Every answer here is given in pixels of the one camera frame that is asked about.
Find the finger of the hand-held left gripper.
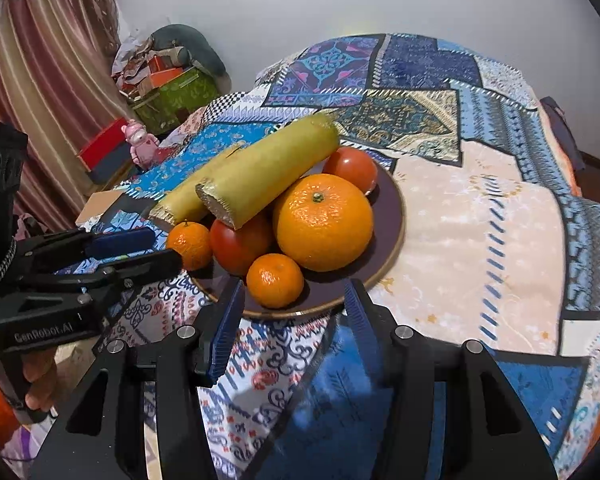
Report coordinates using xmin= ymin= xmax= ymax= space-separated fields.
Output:
xmin=20 ymin=226 xmax=156 ymax=273
xmin=25 ymin=248 xmax=183 ymax=311

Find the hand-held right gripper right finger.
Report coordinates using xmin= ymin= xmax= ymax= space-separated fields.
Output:
xmin=344 ymin=278 xmax=558 ymax=480

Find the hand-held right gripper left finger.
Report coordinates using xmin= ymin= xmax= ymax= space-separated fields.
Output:
xmin=30 ymin=277 xmax=246 ymax=480

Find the dark brown round plate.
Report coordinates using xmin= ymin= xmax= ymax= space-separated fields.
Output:
xmin=185 ymin=152 xmax=406 ymax=320

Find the small mandarin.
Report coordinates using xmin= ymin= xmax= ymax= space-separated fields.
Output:
xmin=246 ymin=253 xmax=305 ymax=309
xmin=166 ymin=221 xmax=213 ymax=272

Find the red tomato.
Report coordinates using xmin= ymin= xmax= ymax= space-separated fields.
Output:
xmin=322 ymin=146 xmax=379 ymax=196
xmin=209 ymin=212 xmax=276 ymax=277

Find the person's left hand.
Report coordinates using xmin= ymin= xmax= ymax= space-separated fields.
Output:
xmin=20 ymin=347 xmax=58 ymax=413

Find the tan flat box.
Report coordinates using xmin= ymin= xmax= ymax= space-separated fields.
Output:
xmin=75 ymin=191 xmax=126 ymax=226

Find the dark grey box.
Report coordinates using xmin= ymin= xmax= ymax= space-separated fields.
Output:
xmin=87 ymin=152 xmax=133 ymax=186

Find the pink toy figure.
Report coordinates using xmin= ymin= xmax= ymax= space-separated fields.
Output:
xmin=122 ymin=119 xmax=160 ymax=170

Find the red box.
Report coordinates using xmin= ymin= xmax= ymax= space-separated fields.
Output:
xmin=77 ymin=117 xmax=131 ymax=171

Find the large orange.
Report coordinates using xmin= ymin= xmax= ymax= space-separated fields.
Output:
xmin=272 ymin=173 xmax=375 ymax=272

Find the striped brown curtain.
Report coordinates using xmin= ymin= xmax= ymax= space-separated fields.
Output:
xmin=0 ymin=0 xmax=136 ymax=231

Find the green patterned box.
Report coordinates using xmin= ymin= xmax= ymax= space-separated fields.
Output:
xmin=130 ymin=67 xmax=221 ymax=133

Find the orange box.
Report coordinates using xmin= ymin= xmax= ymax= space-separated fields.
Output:
xmin=147 ymin=72 xmax=186 ymax=92

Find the pile of crumpled papers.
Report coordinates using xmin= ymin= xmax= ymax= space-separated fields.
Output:
xmin=111 ymin=35 xmax=156 ymax=96

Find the grey neck pillow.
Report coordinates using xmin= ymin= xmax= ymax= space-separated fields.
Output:
xmin=150 ymin=24 xmax=228 ymax=78

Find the white cloth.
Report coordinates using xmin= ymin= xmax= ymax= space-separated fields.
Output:
xmin=0 ymin=420 xmax=56 ymax=471

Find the dark grey bag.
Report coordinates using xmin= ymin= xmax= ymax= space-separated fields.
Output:
xmin=539 ymin=96 xmax=586 ymax=171

